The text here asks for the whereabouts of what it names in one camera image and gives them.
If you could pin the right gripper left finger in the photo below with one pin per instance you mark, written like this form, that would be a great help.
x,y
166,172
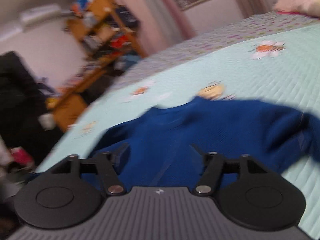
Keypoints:
x,y
105,163

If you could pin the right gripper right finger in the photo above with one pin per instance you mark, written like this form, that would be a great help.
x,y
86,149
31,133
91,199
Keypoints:
x,y
212,172

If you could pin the blue knit sweater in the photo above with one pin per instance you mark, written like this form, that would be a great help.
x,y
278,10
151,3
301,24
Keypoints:
x,y
160,153

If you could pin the person in black clothes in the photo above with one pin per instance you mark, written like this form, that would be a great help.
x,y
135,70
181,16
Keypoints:
x,y
22,105

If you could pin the wooden desk with drawers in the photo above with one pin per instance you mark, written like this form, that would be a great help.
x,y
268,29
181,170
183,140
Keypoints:
x,y
67,107

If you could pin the bee pattern quilted bedspread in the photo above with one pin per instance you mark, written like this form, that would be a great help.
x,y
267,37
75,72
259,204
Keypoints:
x,y
67,200

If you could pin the wooden bookshelf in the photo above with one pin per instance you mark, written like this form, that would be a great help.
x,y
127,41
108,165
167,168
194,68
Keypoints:
x,y
101,32

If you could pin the pink curtain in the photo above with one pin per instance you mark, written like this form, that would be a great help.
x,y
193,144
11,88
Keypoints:
x,y
162,23

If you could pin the floral pink pillow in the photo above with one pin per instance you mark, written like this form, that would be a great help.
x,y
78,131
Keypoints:
x,y
305,7

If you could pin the white wall air conditioner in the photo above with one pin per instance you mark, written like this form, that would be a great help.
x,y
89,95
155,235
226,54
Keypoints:
x,y
39,14

